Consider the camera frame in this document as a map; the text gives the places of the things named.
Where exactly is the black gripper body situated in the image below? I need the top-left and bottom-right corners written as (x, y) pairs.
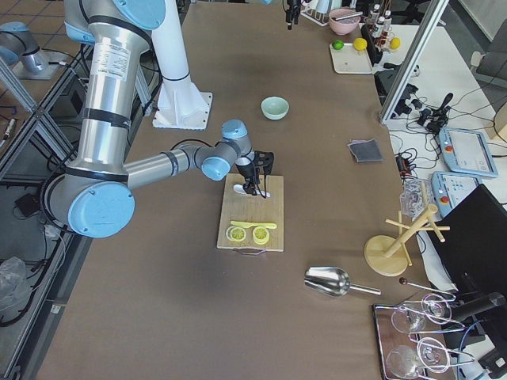
top-left (284, 0), bottom-right (300, 30)
top-left (236, 157), bottom-right (259, 196)

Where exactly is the white ceramic spoon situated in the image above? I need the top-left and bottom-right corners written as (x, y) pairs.
top-left (233, 184), bottom-right (271, 198)

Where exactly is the light green bowl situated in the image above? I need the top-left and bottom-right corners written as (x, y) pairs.
top-left (261, 97), bottom-right (289, 120)

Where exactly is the pink ribbed bowl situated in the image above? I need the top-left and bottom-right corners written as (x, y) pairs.
top-left (329, 8), bottom-right (360, 36)

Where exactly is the white dish rack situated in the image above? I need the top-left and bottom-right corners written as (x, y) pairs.
top-left (301, 0), bottom-right (336, 26)

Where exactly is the bamboo cutting board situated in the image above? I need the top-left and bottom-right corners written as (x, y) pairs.
top-left (216, 173), bottom-right (284, 252)

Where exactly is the yellow plastic knife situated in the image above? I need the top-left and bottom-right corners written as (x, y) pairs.
top-left (230, 220), bottom-right (277, 230)

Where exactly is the green lime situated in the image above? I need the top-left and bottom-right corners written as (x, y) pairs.
top-left (332, 40), bottom-right (344, 50)

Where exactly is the lemon slice near blade end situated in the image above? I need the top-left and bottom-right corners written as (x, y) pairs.
top-left (225, 226), bottom-right (246, 242)

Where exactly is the cream rabbit tray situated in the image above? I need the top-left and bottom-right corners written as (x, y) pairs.
top-left (329, 43), bottom-right (372, 74)

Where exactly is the yellow lemon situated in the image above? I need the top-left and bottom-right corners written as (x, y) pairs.
top-left (353, 38), bottom-right (368, 51)

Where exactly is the bottle caddy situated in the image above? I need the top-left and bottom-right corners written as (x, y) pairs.
top-left (365, 4), bottom-right (391, 48)

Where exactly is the small yellow fruit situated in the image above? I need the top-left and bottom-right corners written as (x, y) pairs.
top-left (390, 37), bottom-right (401, 50)

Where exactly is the grey folded cloth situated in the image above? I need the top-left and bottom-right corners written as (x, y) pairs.
top-left (348, 139), bottom-right (383, 163)

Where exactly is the steel scoop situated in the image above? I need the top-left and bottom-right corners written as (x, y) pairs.
top-left (304, 266), bottom-right (382, 297)

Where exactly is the wooden mug tree stand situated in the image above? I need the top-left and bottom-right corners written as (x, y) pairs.
top-left (364, 201), bottom-right (451, 277)

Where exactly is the clear plastic bag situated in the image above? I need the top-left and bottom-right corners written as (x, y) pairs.
top-left (399, 179), bottom-right (434, 219)

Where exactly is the lower blue teach pendant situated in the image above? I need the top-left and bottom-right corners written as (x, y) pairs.
top-left (431, 171), bottom-right (482, 214)

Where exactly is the blue teach pendant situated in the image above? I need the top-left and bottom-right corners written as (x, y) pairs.
top-left (431, 171), bottom-right (482, 214)
top-left (438, 127), bottom-right (498, 178)

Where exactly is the upper blue teach pendant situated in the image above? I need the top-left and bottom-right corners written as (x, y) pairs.
top-left (438, 127), bottom-right (498, 178)

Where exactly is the upper wine glass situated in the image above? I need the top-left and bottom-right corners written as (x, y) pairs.
top-left (391, 293), bottom-right (451, 334)

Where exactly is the wine glass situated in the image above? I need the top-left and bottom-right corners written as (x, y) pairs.
top-left (391, 293), bottom-right (451, 334)
top-left (386, 337), bottom-right (451, 379)

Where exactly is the black monitor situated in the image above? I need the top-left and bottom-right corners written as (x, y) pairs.
top-left (433, 184), bottom-right (506, 295)

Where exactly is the lower wine glass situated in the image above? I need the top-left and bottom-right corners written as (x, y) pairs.
top-left (386, 337), bottom-right (451, 379)

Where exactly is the black camera cable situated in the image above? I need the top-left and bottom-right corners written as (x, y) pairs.
top-left (170, 138), bottom-right (270, 200)

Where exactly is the lemon slice near handle end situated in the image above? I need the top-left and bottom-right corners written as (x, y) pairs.
top-left (252, 226), bottom-right (270, 245)

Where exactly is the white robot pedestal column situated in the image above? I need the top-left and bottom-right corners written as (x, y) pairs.
top-left (151, 1), bottom-right (212, 131)

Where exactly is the aluminium frame post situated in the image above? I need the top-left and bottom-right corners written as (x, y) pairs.
top-left (379, 0), bottom-right (449, 124)

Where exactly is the wire glass rack tray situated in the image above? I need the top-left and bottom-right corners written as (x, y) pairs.
top-left (372, 292), bottom-right (475, 379)

